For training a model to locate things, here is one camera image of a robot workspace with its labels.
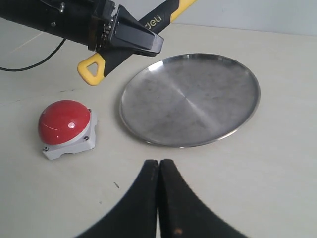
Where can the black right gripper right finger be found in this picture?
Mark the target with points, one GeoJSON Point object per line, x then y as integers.
{"type": "Point", "coordinates": [181, 212]}

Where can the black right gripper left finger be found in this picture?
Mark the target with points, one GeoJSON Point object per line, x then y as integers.
{"type": "Point", "coordinates": [135, 215]}

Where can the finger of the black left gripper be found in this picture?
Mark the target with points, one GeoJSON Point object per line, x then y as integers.
{"type": "Point", "coordinates": [132, 35]}

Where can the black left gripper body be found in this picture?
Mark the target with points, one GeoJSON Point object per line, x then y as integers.
{"type": "Point", "coordinates": [100, 23]}

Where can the yellow black claw hammer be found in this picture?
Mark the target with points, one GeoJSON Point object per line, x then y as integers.
{"type": "Point", "coordinates": [95, 68]}

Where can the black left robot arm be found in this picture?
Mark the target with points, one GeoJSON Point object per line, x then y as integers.
{"type": "Point", "coordinates": [68, 19]}

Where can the red dome push button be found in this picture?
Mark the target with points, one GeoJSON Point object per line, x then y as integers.
{"type": "Point", "coordinates": [67, 127]}

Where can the round steel plate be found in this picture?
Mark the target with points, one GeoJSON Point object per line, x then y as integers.
{"type": "Point", "coordinates": [189, 100]}

